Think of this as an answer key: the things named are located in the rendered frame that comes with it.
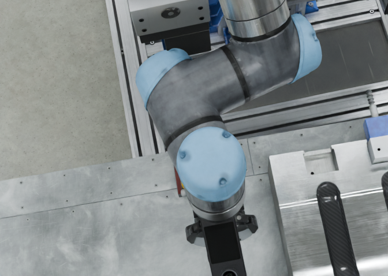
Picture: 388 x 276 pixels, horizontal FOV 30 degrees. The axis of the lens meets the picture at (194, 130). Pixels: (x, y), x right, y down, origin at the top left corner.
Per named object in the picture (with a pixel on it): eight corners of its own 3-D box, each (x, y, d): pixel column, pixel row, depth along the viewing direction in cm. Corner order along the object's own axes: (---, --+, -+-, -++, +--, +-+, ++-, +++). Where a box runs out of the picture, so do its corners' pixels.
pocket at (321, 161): (300, 157, 125) (302, 150, 122) (330, 152, 125) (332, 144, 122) (306, 182, 124) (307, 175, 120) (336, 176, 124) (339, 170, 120)
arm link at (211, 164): (224, 106, 81) (258, 171, 78) (226, 139, 91) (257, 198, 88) (160, 135, 80) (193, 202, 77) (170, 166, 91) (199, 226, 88)
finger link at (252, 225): (261, 221, 108) (248, 209, 100) (264, 231, 107) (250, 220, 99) (231, 228, 109) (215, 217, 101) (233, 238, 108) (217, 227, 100)
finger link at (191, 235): (211, 230, 109) (222, 214, 101) (213, 241, 108) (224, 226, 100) (180, 233, 108) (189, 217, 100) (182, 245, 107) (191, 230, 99)
